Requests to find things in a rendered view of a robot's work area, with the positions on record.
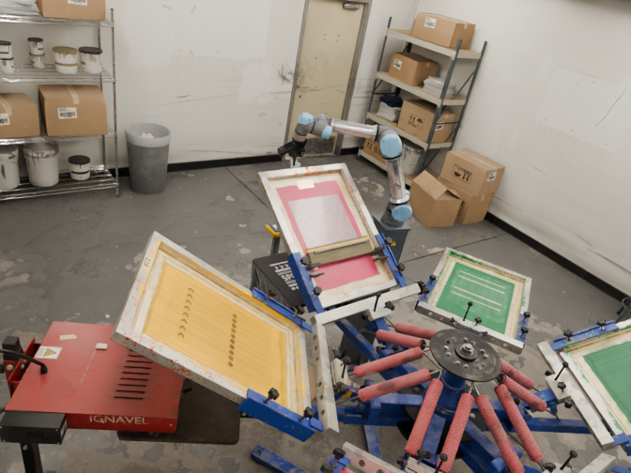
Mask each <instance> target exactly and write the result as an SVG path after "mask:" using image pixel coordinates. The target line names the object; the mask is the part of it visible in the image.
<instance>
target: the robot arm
mask: <svg viewBox="0 0 631 473"><path fill-rule="evenodd" d="M332 132H336V133H342V134H346V135H352V136H357V137H362V138H367V139H371V140H372V141H373V142H377V143H379V145H380V150H381V156H382V159H384V160H385V161H386V167H387V173H388V178H389V183H390V189H391V194H390V197H389V201H388V204H387V207H386V210H385V211H384V213H383V214H382V215H381V218H380V220H381V222H382V223H384V224H385V225H387V226H390V227H393V228H400V227H402V226H403V225H404V222H405V221H406V220H408V219H409V218H410V217H411V215H412V209H411V206H410V201H409V191H407V190H406V189H405V182H404V177H403V171H402V164H401V159H400V158H401V157H402V155H403V153H402V142H401V140H400V138H399V135H398V133H397V131H396V130H394V129H392V128H389V127H385V126H380V125H375V126H369V125H364V124H360V123H354V122H349V121H344V120H339V119H333V118H328V117H326V116H325V115H323V114H320V115H319V116H317V117H316V119H315V120H314V118H313V116H312V115H311V114H308V113H302V114H301V115H300V118H299V119H298V123H297V126H296V127H295V130H294V133H293V137H292V140H293V141H291V142H289V143H287V144H285V145H282V146H281V147H279V148H277V150H278V153H279V154H280V155H281V156H280V157H282V156H283V155H284V154H288V155H289V157H292V159H291V160H290V162H291V166H290V167H291V169H293V168H298V167H300V163H299V162H298V160H297V157H300V158H301V157H303V155H304V152H305V149H304V147H305V145H306V142H307V139H306V136H307V134H308V133H311V134H313V135H315V136H318V137H320V138H322V139H327V140H328V139H329V138H330V136H331V133H332ZM302 149H304V150H302ZM301 152H303V155H302V156H301V154H302V153H301Z"/></svg>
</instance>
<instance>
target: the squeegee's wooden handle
mask: <svg viewBox="0 0 631 473"><path fill-rule="evenodd" d="M366 240H367V241H365V242H362V243H357V244H353V245H349V246H345V247H341V248H337V249H332V250H328V251H324V252H317V253H314V252H308V253H306V256H307V257H308V258H309V260H310V262H309V264H310V263H314V262H318V261H319V262H320V266H322V265H326V264H329V263H333V262H337V261H341V260H345V259H348V258H352V257H356V256H360V255H364V254H367V253H370V252H372V251H373V249H372V246H371V243H370V240H369V239H366Z"/></svg>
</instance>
